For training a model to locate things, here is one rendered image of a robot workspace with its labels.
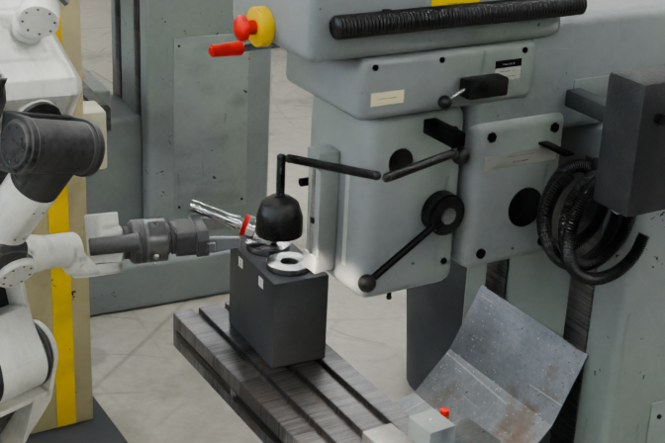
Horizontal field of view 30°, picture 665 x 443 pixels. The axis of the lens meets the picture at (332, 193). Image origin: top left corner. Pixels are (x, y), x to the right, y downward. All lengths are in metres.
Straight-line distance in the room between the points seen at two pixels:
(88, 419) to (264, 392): 1.79
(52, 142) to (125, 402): 2.32
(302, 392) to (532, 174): 0.65
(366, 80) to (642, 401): 0.86
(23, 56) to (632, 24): 1.03
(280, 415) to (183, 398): 1.97
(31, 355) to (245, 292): 0.44
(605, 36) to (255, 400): 0.94
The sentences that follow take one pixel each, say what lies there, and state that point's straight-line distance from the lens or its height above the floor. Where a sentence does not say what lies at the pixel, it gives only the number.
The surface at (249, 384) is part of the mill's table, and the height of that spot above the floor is 0.98.
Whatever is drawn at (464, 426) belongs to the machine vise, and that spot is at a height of 1.05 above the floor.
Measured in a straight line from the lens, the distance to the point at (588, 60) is 2.11.
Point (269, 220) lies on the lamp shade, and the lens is 1.86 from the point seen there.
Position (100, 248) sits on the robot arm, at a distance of 2.41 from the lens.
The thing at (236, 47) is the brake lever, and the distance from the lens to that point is 1.96.
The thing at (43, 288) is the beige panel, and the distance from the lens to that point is 3.86.
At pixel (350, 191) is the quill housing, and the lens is 1.97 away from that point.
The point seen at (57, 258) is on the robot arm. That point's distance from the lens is 2.37.
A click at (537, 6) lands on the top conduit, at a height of 1.80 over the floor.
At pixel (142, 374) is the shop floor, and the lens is 4.44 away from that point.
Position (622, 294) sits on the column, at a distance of 2.20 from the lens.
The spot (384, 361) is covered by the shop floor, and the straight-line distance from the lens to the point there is 4.55.
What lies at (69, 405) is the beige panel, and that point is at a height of 0.10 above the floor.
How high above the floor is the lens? 2.21
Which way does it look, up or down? 22 degrees down
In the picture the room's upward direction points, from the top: 3 degrees clockwise
